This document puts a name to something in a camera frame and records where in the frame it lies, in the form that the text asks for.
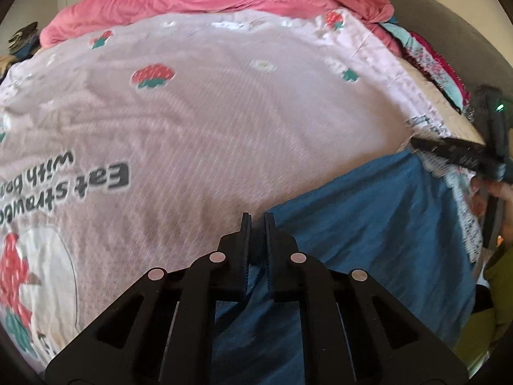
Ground stack of folded dark clothes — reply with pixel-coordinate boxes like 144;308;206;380
8;22;41;55

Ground person's green-sleeved right forearm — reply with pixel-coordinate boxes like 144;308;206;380
453;244;513;373

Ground pink strawberry printed blanket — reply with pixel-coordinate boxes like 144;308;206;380
0;8;442;373

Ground grey padded headboard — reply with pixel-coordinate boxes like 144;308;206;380
329;0;513;101

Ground person's right hand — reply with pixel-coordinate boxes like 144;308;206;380
472;180;513;214

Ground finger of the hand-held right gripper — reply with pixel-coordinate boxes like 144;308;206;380
411;136;487;169

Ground beige bed sheet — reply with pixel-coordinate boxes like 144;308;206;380
397;54;485;149

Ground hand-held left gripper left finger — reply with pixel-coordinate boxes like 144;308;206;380
44;212;252;385

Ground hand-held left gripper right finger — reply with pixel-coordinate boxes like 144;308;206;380
265;212;469;385

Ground beige crumpled cloth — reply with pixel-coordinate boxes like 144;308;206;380
0;54;17;78

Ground pile of colourful clothes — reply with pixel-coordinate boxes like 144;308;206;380
377;16;477;113

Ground blue denim pants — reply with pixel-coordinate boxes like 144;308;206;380
212;114;484;385

